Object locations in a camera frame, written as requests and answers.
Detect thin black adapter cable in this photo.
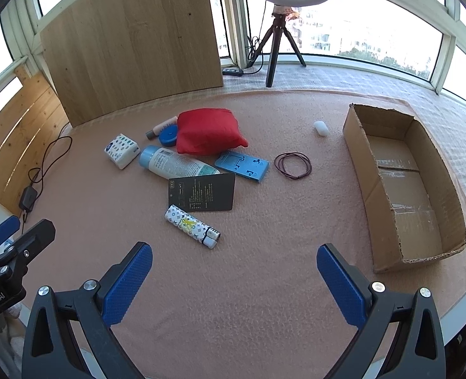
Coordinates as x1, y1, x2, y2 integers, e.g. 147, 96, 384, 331
21, 126, 73, 224

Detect black tripod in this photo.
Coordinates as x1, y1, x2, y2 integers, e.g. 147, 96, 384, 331
254, 4, 307, 88

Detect large light wooden board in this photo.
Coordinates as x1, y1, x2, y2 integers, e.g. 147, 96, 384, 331
39, 0, 224, 127

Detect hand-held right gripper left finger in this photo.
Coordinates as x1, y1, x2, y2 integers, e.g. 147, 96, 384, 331
21, 242, 153, 379

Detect light blue spray bottle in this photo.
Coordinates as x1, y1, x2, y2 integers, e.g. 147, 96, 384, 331
139, 145, 221, 180

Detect wooden plank panel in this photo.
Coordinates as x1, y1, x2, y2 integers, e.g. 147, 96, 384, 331
0, 65, 71, 216

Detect pink cosmetic tube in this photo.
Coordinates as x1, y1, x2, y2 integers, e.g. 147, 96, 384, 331
145, 116, 178, 140

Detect black printed card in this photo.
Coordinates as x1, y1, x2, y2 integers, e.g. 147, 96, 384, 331
168, 172, 236, 213

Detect brown hair ties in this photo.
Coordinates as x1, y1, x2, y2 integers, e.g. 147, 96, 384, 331
273, 152, 312, 180

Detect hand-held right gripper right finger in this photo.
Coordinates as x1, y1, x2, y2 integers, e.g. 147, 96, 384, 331
317, 244, 447, 379

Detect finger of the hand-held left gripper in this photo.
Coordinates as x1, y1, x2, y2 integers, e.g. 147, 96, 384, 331
0, 216, 21, 250
0, 219, 56, 282

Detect blue folding phone stand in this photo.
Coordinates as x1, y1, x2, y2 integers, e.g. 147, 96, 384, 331
215, 150, 270, 184

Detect white dotted tissue pack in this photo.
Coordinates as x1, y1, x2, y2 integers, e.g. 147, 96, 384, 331
106, 133, 141, 170

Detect cardboard box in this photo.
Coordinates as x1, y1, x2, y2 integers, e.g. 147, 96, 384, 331
342, 103, 466, 274

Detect red fabric pouch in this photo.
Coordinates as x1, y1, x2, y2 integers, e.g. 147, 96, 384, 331
175, 107, 249, 155

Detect white patterned lighter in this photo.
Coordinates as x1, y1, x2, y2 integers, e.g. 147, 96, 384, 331
164, 204, 222, 250

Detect white window frame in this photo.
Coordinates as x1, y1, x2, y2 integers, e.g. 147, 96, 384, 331
0, 0, 466, 127

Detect black power adapter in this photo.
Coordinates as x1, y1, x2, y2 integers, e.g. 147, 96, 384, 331
18, 186, 38, 212

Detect black ring light cable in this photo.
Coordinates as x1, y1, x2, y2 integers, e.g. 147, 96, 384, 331
246, 0, 269, 75

